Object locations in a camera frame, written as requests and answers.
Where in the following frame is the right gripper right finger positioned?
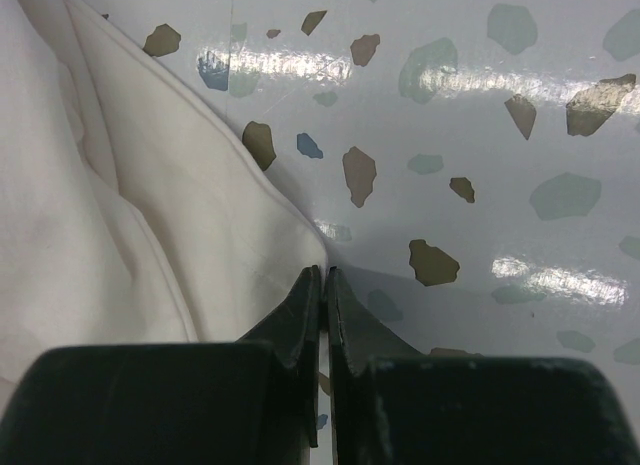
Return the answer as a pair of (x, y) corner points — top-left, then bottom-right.
(326, 269), (639, 464)

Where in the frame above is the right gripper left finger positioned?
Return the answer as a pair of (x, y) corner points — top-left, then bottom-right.
(1, 267), (321, 464)

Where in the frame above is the white t shirt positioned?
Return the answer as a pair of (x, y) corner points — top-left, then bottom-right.
(1, 0), (327, 386)

